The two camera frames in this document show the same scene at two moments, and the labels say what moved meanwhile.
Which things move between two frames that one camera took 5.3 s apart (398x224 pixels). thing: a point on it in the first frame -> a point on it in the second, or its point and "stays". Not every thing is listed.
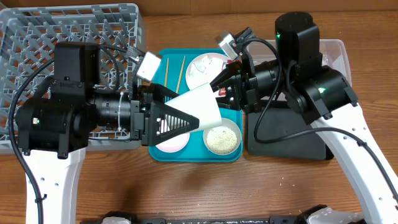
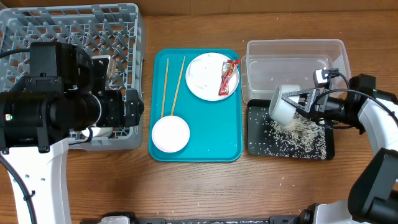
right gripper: (246, 90) -> (313, 102)
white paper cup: (201, 103) -> (98, 132)
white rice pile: (221, 140) -> (301, 139)
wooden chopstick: (180, 74) stays
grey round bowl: (223, 140) -> (281, 111)
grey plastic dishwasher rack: (28, 36) stays
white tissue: (199, 69) stays
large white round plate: (203, 68) stays
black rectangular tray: (278, 133) stays
